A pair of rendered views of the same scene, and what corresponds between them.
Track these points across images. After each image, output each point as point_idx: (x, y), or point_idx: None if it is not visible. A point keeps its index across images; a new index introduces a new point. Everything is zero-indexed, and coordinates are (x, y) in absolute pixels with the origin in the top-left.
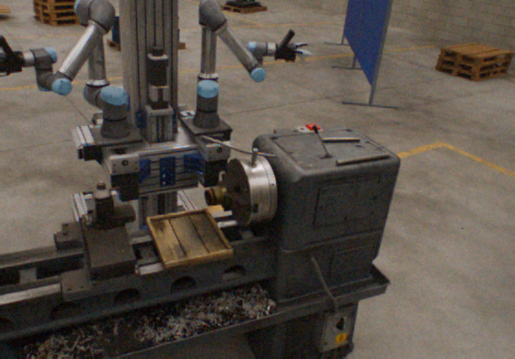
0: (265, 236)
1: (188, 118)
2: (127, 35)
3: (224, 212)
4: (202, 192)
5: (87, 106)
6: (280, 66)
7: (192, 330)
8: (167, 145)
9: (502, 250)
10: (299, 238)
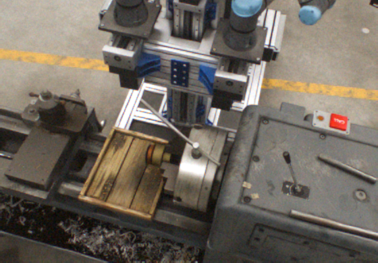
0: (208, 212)
1: (229, 20)
2: None
3: (302, 96)
4: (298, 60)
5: None
6: None
7: (105, 250)
8: (185, 47)
9: None
10: (224, 247)
